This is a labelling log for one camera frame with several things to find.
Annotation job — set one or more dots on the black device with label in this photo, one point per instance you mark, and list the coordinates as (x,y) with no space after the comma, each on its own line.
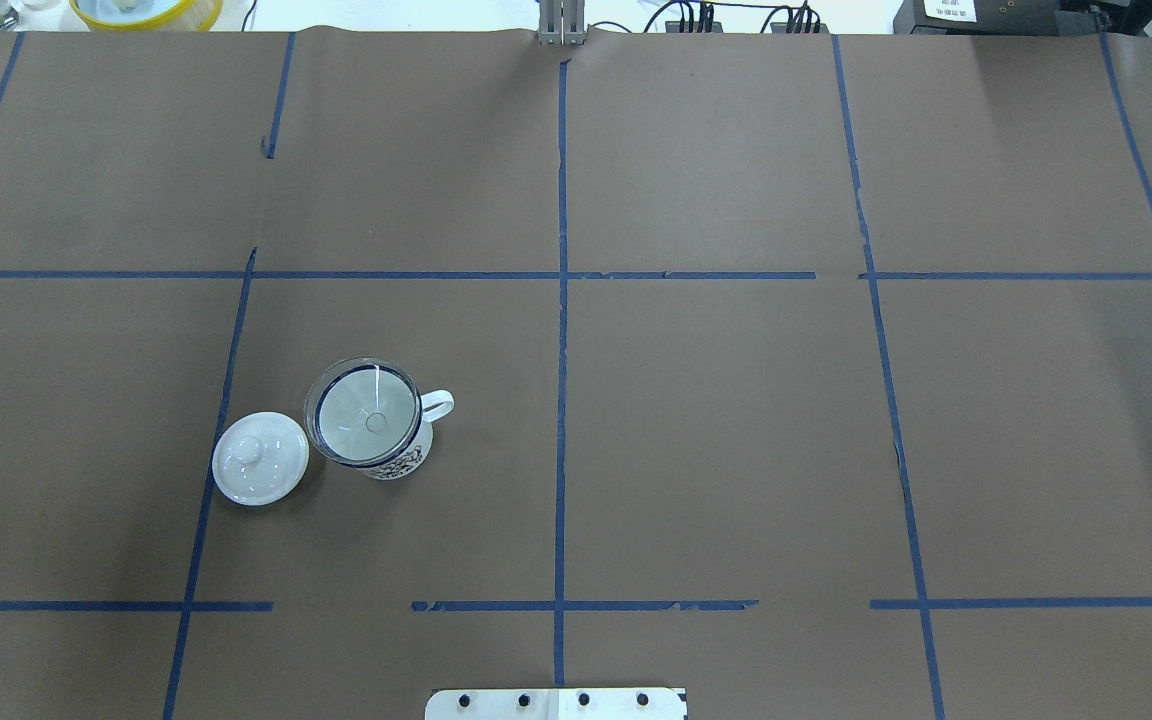
(1023,18)

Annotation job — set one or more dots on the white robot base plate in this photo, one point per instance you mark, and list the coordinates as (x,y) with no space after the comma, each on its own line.
(559,703)

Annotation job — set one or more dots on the white ceramic lid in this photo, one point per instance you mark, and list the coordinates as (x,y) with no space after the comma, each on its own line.
(260,459)

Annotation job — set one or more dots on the yellow rimmed bowl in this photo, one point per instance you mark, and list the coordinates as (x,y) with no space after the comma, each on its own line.
(148,16)

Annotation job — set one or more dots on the white enamel mug blue rim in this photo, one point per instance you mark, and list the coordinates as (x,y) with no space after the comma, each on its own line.
(406,455)

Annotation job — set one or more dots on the grey metal bracket post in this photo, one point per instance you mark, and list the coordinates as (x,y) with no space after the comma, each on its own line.
(562,23)

